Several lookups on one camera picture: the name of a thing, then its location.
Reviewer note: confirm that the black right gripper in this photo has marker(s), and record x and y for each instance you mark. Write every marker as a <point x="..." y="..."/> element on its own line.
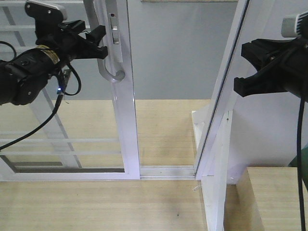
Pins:
<point x="290" y="74"/>

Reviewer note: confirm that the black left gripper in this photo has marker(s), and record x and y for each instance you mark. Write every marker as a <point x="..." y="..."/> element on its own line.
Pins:
<point x="62" y="42"/>

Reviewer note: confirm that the grey curved door handle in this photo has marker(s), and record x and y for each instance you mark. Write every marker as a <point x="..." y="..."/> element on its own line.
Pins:
<point x="97" y="14"/>

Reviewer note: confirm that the white framed sliding glass door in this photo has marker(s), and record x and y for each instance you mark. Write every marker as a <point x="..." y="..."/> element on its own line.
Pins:
<point x="90" y="132"/>

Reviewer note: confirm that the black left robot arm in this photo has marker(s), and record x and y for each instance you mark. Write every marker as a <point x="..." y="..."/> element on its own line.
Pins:
<point x="23" y="77"/>

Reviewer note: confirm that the grey door lock plate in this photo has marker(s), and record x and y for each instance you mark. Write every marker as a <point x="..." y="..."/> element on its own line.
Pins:
<point x="115" y="31"/>

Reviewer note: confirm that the green sandbag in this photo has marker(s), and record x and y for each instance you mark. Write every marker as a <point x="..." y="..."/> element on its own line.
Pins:
<point x="304" y="158"/>

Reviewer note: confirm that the light wooden platform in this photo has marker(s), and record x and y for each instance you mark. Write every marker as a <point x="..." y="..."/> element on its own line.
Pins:
<point x="165" y="138"/>

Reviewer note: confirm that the light wooden box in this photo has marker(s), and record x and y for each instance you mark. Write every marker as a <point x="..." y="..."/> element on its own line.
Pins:
<point x="269" y="199"/>

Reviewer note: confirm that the aluminium floor track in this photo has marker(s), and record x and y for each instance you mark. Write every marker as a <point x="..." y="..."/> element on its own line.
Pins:
<point x="185" y="172"/>

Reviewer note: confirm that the white door jamb frame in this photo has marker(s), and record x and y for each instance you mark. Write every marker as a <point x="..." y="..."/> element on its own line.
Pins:
<point x="221" y="84"/>

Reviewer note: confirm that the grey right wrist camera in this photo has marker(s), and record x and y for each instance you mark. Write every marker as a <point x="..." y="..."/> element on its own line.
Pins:
<point x="291" y="25"/>

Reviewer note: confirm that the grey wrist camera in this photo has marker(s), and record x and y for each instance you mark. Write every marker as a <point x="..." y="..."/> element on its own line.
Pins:
<point x="47" y="16"/>
<point x="291" y="25"/>

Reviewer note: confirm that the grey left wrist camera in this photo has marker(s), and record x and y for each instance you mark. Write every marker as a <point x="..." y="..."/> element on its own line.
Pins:
<point x="47" y="16"/>

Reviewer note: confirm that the white wall panel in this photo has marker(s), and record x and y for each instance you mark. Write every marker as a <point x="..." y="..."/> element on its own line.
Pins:
<point x="263" y="129"/>

